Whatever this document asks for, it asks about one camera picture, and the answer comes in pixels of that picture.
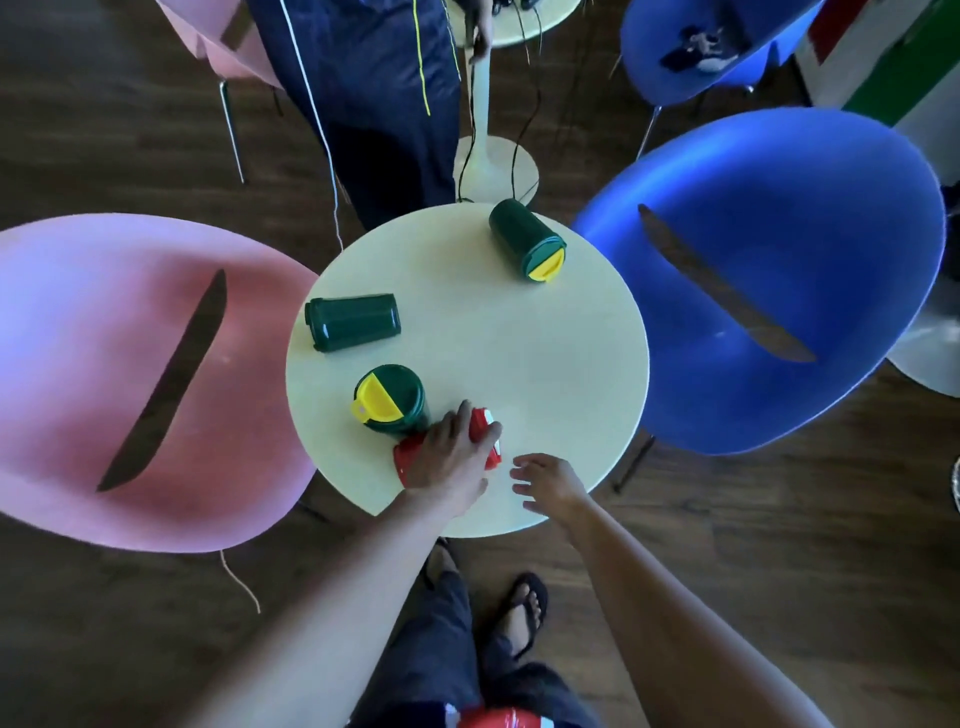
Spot person's left hand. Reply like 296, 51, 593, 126
399, 399, 504, 520

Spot person's right hand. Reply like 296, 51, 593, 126
510, 452, 594, 526

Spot red plastic container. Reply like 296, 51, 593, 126
393, 407, 504, 489

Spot person's left forearm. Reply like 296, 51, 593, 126
178, 491, 472, 728

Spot person's right forearm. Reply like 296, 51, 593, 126
562, 498, 835, 728

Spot round white table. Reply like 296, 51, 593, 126
285, 201, 651, 540

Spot person's black sandal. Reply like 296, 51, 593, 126
490, 571, 550, 663
418, 537, 461, 594

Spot green container with yellow lid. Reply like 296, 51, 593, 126
488, 198, 568, 284
350, 363, 431, 439

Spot person's dark trousers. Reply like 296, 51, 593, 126
348, 568, 603, 728

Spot green container without lid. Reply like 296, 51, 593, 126
303, 293, 402, 354

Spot red glossy object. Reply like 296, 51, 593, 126
456, 706, 558, 728

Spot large blue shell chair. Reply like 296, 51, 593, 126
571, 107, 948, 496

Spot large pink shell chair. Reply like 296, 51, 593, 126
0, 212, 322, 555

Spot black and white object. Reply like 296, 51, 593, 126
659, 24, 741, 75

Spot red green white panel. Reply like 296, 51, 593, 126
793, 0, 960, 187

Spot white pedestal table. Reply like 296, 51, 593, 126
445, 0, 585, 206

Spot pale string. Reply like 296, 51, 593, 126
219, 550, 263, 615

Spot black cable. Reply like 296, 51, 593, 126
510, 0, 544, 202
456, 41, 481, 204

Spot thin white cord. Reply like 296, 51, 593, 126
278, 0, 345, 253

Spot white pedestal base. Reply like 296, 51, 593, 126
888, 276, 960, 399

